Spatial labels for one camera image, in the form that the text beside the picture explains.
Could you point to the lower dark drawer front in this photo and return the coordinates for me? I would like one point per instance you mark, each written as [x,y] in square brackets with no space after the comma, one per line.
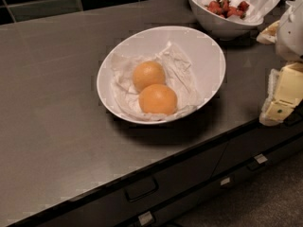
[162,213]

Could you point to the large white bowl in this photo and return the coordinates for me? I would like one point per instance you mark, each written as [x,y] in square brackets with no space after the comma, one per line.
[207,58]

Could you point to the right dark drawer front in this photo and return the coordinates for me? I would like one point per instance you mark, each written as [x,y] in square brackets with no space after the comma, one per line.
[262,145]

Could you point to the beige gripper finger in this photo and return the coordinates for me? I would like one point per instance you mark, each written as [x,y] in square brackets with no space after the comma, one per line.
[268,35]
[285,93]

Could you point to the white bowl with strawberries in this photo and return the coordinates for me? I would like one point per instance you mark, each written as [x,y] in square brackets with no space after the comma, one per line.
[225,28]

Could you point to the dark drawer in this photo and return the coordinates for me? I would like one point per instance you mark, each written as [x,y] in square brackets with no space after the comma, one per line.
[162,213]
[262,145]
[140,196]

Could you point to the red strawberries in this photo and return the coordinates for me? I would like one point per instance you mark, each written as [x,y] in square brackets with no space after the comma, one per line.
[223,8]

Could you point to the orange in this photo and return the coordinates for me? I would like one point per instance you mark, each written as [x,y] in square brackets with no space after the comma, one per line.
[158,99]
[148,73]

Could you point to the white paper in large bowl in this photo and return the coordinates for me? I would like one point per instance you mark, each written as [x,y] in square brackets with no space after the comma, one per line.
[177,68]

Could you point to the left dark drawer front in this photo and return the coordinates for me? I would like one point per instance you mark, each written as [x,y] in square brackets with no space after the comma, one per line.
[140,196]

